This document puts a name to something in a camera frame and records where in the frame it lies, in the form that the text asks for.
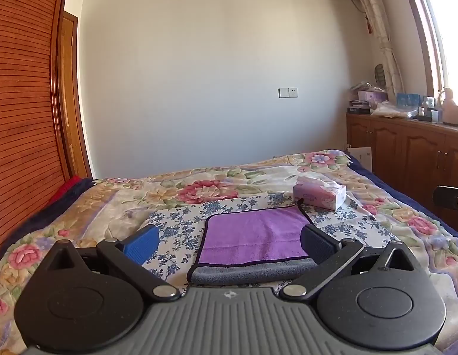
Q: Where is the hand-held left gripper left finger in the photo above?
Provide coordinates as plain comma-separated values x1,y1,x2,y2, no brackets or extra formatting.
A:
40,224,181,301

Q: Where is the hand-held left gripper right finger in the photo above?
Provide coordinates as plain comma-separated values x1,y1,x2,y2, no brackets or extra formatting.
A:
280,224,419,301

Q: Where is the purple and grey towel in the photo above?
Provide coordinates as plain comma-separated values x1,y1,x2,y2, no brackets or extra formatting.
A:
187,199,319,286

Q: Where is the blue floral white cloth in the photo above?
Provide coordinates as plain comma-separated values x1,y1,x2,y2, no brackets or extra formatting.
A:
139,191,401,296

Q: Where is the pink and white tissue box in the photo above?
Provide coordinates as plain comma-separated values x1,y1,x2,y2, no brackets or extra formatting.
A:
293,176,347,212

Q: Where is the wooden cabinet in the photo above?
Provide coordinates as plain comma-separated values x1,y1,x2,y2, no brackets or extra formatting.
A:
345,112,458,234

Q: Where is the pink bottle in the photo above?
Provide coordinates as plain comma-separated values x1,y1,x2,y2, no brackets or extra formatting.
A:
442,88,458,126

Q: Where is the floral bed blanket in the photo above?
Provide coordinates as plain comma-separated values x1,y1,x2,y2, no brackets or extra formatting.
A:
0,149,458,355

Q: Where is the red cloth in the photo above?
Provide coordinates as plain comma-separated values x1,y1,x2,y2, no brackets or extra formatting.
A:
47,175,82,205

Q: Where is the blue printed box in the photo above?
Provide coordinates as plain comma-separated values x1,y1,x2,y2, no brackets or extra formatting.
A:
396,93,422,107

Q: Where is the clear plastic bag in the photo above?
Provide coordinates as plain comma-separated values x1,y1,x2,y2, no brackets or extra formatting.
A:
371,100,401,118

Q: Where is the purple tissue box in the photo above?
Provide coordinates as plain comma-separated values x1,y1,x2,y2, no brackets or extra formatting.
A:
358,90,388,106

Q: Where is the wooden door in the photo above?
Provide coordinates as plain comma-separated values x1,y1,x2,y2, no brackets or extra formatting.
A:
61,10,93,179

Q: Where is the wooden framed window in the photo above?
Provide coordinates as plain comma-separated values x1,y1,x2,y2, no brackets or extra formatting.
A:
397,0,458,100

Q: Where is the wooden louvred wardrobe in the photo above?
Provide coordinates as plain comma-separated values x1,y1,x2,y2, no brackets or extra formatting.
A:
0,0,93,263

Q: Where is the patterned beige curtain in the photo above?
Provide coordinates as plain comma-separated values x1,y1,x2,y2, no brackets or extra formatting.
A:
345,0,404,100

